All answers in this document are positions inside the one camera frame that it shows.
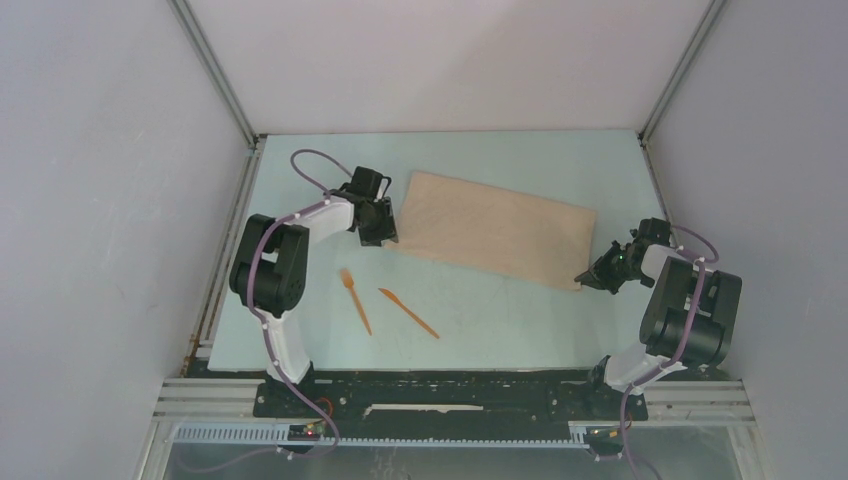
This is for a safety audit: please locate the beige cloth napkin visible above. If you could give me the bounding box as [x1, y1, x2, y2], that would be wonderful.
[391, 172, 596, 291]

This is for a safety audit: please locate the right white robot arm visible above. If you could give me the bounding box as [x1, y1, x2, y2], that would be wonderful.
[575, 218, 743, 418]

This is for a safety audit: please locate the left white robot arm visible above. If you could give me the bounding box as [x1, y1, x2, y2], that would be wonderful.
[229, 167, 398, 417]

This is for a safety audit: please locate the orange plastic fork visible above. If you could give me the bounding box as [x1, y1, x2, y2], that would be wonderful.
[340, 268, 373, 336]

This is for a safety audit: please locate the orange plastic knife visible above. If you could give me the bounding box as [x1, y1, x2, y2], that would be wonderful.
[378, 288, 441, 339]

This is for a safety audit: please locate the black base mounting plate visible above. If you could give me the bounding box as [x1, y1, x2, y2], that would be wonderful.
[253, 369, 646, 440]

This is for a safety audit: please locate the aluminium frame rail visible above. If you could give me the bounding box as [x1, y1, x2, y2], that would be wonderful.
[154, 378, 756, 428]

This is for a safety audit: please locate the white cable duct strip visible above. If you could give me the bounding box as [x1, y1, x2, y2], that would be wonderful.
[171, 422, 587, 448]

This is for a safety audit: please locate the right corner aluminium post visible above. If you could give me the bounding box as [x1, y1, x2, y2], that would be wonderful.
[638, 0, 729, 146]

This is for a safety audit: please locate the corner aluminium post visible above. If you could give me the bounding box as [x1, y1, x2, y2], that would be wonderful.
[638, 0, 729, 146]
[167, 0, 259, 149]

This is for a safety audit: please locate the left corner aluminium post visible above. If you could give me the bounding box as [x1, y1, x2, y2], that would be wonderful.
[167, 0, 259, 149]

